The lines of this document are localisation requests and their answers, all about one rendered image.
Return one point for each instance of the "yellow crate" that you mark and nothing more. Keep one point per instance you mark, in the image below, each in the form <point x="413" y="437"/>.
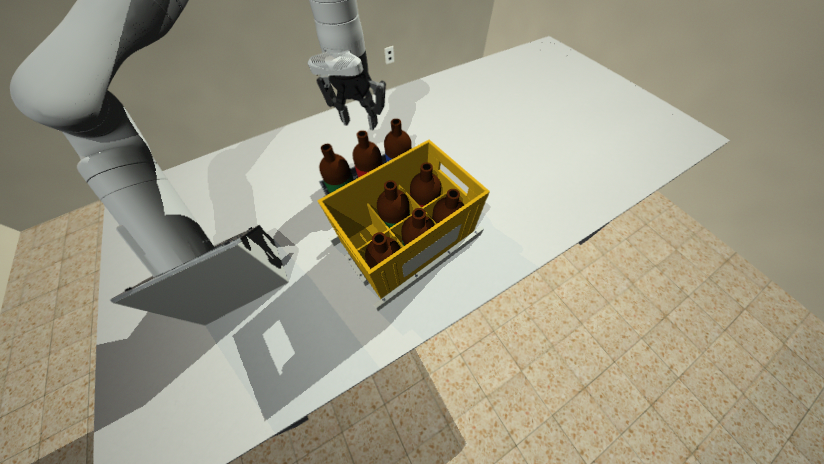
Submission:
<point x="356" y="218"/>

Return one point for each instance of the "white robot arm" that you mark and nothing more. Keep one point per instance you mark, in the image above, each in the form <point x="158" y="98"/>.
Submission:
<point x="63" y="84"/>

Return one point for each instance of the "brown bottle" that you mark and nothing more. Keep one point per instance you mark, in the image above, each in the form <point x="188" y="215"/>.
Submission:
<point x="396" y="142"/>
<point x="334" y="169"/>
<point x="447" y="205"/>
<point x="380" y="248"/>
<point x="425" y="186"/>
<point x="392" y="204"/>
<point x="366" y="155"/>
<point x="415" y="225"/>

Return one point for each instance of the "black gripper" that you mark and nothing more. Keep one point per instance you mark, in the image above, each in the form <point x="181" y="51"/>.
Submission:
<point x="355" y="88"/>

